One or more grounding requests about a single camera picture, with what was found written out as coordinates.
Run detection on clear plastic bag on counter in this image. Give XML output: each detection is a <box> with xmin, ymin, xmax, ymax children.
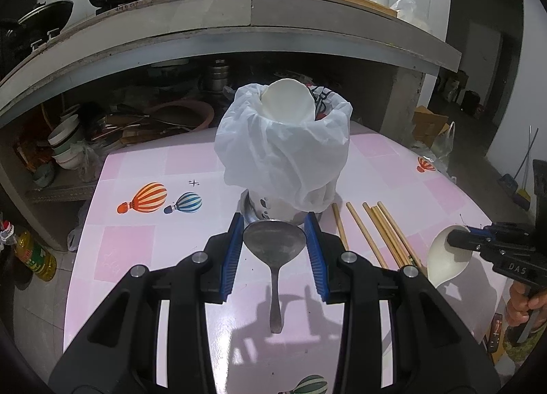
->
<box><xmin>390</xmin><ymin>0</ymin><xmax>431</xmax><ymax>34</ymax></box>

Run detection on stacked bowls under counter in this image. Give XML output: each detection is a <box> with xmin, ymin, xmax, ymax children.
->
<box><xmin>47</xmin><ymin>114</ymin><xmax>84</xmax><ymax>170</ymax></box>

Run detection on white plastic bag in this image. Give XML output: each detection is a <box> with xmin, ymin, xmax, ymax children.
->
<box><xmin>214</xmin><ymin>84</ymin><xmax>352</xmax><ymax>212</ymax></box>

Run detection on person's right hand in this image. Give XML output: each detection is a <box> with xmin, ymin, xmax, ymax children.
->
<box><xmin>505</xmin><ymin>281</ymin><xmax>547</xmax><ymax>330</ymax></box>

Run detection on black wok pan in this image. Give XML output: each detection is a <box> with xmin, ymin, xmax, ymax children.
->
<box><xmin>18</xmin><ymin>0</ymin><xmax>73</xmax><ymax>40</ymax></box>

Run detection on bamboo chopstick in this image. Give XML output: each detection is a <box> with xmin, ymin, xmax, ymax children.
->
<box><xmin>346</xmin><ymin>201</ymin><xmax>388</xmax><ymax>269</ymax></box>
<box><xmin>371</xmin><ymin>206</ymin><xmax>412</xmax><ymax>268</ymax></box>
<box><xmin>362</xmin><ymin>202</ymin><xmax>409</xmax><ymax>268</ymax></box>
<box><xmin>331</xmin><ymin>202</ymin><xmax>349</xmax><ymax>250</ymax></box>
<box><xmin>373</xmin><ymin>202</ymin><xmax>422</xmax><ymax>270</ymax></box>
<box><xmin>377</xmin><ymin>201</ymin><xmax>427</xmax><ymax>275</ymax></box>

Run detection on steel utensil holder cup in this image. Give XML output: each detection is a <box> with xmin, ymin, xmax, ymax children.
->
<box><xmin>238</xmin><ymin>189</ymin><xmax>309</xmax><ymax>225</ymax></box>

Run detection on small white ceramic spoon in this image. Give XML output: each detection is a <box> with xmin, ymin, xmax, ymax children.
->
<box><xmin>426</xmin><ymin>225</ymin><xmax>473</xmax><ymax>288</ymax></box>

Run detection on cardboard box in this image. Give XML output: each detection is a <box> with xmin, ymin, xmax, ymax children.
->
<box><xmin>412</xmin><ymin>106</ymin><xmax>450</xmax><ymax>148</ymax></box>

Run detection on steel spoon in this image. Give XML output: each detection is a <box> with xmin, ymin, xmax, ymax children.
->
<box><xmin>243</xmin><ymin>220</ymin><xmax>306</xmax><ymax>334</ymax></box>

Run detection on large white ceramic spoon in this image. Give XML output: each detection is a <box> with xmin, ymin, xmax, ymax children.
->
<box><xmin>261</xmin><ymin>78</ymin><xmax>315</xmax><ymax>124</ymax></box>

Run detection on terracotta basin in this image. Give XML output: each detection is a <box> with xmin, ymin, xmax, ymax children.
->
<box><xmin>145</xmin><ymin>100</ymin><xmax>214</xmax><ymax>132</ymax></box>

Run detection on cooking oil bottle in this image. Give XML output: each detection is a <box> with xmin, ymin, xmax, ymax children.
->
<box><xmin>1</xmin><ymin>220</ymin><xmax>56</xmax><ymax>282</ymax></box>

